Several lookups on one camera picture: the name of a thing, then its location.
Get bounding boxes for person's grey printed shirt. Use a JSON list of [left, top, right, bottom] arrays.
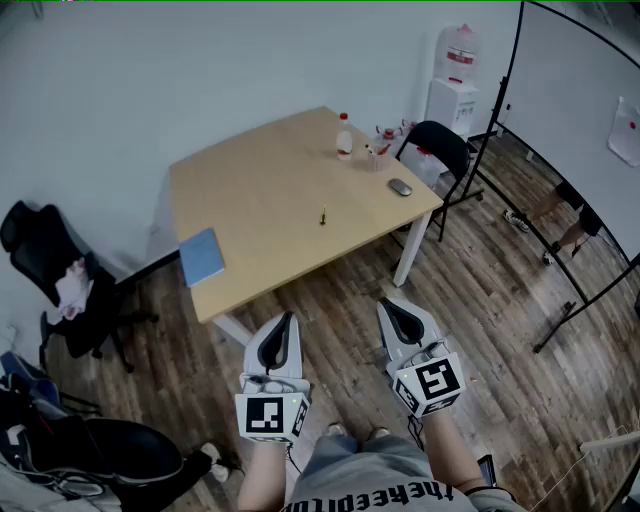
[[278, 463, 527, 512]]

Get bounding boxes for white furniture frame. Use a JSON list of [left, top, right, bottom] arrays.
[[578, 424, 640, 454]]

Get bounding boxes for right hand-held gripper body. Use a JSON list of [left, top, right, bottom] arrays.
[[385, 339, 467, 419]]

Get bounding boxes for person's right forearm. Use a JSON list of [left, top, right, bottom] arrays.
[[422, 410, 490, 497]]

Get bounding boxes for black office chair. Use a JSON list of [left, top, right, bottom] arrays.
[[0, 199, 161, 375]]

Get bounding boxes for tangle of grey cables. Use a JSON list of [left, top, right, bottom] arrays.
[[0, 462, 109, 502]]

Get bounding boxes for black folding chair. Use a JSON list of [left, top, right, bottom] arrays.
[[393, 119, 486, 244]]

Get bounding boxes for white and pink cloth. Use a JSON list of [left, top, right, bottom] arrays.
[[53, 256, 97, 322]]

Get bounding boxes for white table leg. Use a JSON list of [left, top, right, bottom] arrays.
[[211, 311, 254, 349], [391, 206, 433, 289]]

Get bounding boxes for blue notebook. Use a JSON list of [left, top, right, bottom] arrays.
[[178, 227, 227, 289]]

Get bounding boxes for blue bag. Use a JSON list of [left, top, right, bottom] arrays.
[[0, 349, 62, 417]]

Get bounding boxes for pink pen cup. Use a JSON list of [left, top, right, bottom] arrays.
[[366, 145, 391, 174]]

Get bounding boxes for large dispenser water jug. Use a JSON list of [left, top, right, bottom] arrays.
[[433, 22, 484, 86]]

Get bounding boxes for clear red-capped water bottle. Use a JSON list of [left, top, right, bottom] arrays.
[[335, 112, 356, 162]]

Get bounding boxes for person's left forearm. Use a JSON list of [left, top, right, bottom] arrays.
[[236, 438, 292, 512]]

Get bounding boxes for black-framed rolling whiteboard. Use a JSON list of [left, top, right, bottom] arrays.
[[463, 0, 640, 355]]

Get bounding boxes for person's blue denim shorts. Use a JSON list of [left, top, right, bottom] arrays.
[[288, 433, 434, 497]]

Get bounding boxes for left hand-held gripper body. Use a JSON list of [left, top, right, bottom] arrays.
[[234, 372, 314, 444]]

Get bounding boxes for white water dispenser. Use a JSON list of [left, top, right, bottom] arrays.
[[423, 77, 482, 140]]

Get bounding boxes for dark flat device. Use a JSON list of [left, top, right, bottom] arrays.
[[476, 454, 499, 489]]

